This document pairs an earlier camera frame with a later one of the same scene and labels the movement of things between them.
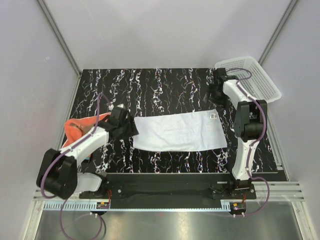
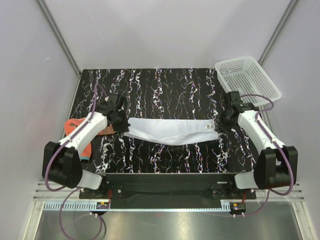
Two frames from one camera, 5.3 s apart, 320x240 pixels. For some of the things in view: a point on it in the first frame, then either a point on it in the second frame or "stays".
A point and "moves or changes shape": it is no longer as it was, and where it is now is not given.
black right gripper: [210, 90] to [219, 126]
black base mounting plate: [172, 187] stays
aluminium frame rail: [266, 191] stays
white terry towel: [198, 130] moves or changes shape
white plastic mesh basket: [259, 86] stays
